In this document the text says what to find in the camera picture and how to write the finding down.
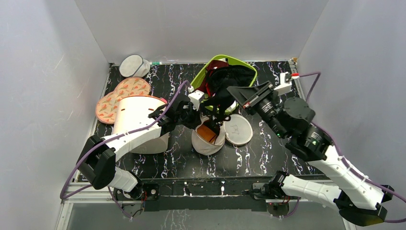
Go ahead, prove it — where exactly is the orange bra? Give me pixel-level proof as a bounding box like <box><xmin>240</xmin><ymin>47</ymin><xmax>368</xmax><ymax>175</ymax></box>
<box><xmin>196</xmin><ymin>124</ymin><xmax>220</xmax><ymax>144</ymax></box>

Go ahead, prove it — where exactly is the black strappy bra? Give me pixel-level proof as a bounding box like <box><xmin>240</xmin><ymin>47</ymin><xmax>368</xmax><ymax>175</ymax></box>
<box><xmin>201</xmin><ymin>75</ymin><xmax>238</xmax><ymax>133</ymax></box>

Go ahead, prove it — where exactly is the beige mesh cylindrical laundry bag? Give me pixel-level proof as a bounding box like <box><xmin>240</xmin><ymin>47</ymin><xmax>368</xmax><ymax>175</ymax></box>
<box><xmin>191</xmin><ymin>114</ymin><xmax>253</xmax><ymax>156</ymax></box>

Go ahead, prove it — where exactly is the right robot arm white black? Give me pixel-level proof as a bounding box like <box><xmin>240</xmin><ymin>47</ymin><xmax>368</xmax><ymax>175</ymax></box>
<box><xmin>227</xmin><ymin>82</ymin><xmax>392</xmax><ymax>227</ymax></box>

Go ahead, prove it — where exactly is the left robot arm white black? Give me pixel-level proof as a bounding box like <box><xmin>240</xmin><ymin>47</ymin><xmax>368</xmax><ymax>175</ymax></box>
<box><xmin>76</xmin><ymin>100</ymin><xmax>200</xmax><ymax>199</ymax></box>

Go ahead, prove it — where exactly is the black lace bra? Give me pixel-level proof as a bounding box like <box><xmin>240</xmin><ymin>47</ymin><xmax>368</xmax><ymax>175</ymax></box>
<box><xmin>212</xmin><ymin>65</ymin><xmax>256</xmax><ymax>93</ymax></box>

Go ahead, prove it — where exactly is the white grey-trimmed mesh bag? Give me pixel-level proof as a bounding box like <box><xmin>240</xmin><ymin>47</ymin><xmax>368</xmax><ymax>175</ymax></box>
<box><xmin>119</xmin><ymin>55</ymin><xmax>151</xmax><ymax>78</ymax></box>

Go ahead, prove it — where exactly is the floral peach bra wash bag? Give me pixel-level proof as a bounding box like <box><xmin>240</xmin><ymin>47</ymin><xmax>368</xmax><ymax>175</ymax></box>
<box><xmin>95</xmin><ymin>77</ymin><xmax>151</xmax><ymax>124</ymax></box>

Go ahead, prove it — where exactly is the white folded garment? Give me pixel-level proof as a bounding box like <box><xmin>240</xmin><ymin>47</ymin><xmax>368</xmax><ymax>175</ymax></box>
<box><xmin>225</xmin><ymin>101</ymin><xmax>239</xmax><ymax>115</ymax></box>

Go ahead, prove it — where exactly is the dark red garment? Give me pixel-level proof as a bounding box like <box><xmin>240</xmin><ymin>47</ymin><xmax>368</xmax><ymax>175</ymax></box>
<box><xmin>199</xmin><ymin>58</ymin><xmax>229</xmax><ymax>97</ymax></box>

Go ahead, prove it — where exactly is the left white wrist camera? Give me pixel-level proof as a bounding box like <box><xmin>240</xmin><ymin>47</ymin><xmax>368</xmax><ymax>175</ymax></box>
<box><xmin>188</xmin><ymin>86</ymin><xmax>205</xmax><ymax>111</ymax></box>

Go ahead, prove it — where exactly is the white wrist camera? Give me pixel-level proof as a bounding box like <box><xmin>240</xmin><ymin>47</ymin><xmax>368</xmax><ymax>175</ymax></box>
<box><xmin>188</xmin><ymin>86</ymin><xmax>205</xmax><ymax>111</ymax></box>
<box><xmin>274</xmin><ymin>72</ymin><xmax>300</xmax><ymax>96</ymax></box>

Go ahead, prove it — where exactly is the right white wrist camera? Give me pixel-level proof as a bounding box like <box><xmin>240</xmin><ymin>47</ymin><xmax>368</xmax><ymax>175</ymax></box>
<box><xmin>274</xmin><ymin>72</ymin><xmax>300</xmax><ymax>96</ymax></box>

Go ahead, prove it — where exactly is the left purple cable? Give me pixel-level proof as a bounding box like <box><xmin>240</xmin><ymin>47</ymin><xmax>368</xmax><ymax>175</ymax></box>
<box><xmin>59</xmin><ymin>80</ymin><xmax>192</xmax><ymax>219</ymax></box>

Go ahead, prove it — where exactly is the purple cable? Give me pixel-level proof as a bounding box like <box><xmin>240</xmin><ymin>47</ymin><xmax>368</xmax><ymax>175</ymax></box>
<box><xmin>282</xmin><ymin>71</ymin><xmax>406</xmax><ymax>223</ymax></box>
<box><xmin>59</xmin><ymin>80</ymin><xmax>192</xmax><ymax>219</ymax></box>

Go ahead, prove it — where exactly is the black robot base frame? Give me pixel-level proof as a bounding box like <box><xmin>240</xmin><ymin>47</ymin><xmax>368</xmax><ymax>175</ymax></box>
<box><xmin>113</xmin><ymin>176</ymin><xmax>299</xmax><ymax>218</ymax></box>

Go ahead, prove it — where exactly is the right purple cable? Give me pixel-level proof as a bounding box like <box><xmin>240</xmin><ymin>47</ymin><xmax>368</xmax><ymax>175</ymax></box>
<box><xmin>282</xmin><ymin>71</ymin><xmax>406</xmax><ymax>223</ymax></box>

